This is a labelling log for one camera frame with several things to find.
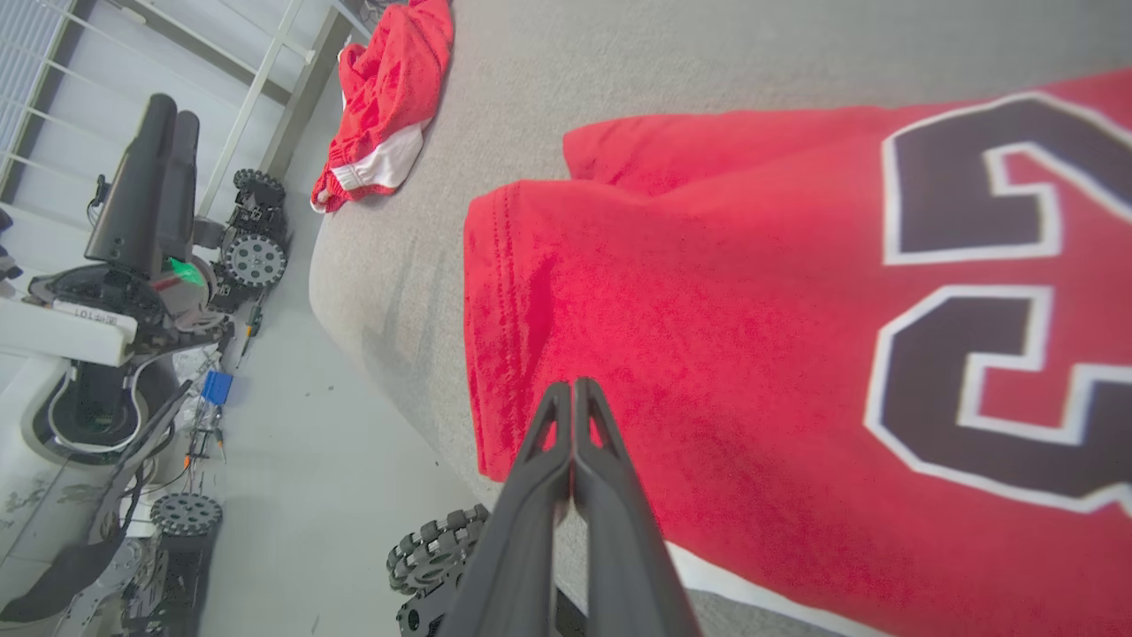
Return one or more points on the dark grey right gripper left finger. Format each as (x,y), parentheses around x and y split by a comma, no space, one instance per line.
(508,566)

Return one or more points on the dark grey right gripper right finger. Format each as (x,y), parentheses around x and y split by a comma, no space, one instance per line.
(628,575)

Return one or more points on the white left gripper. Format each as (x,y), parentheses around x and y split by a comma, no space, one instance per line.
(106,296)

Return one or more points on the red jersey with number 23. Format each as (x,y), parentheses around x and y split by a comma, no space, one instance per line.
(707,336)

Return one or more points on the red shorts with white stripes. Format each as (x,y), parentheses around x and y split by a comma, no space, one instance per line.
(389,88)

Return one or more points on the black mecanum wheel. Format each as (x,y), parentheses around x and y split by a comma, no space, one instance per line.
(255,260)
(186,515)
(259,186)
(433,548)

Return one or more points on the grey metal beam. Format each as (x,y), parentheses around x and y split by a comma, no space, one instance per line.
(309,88)

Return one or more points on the small blue box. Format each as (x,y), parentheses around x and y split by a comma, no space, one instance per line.
(217,387)

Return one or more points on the white metal railing frame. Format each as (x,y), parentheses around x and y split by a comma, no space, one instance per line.
(256,97)

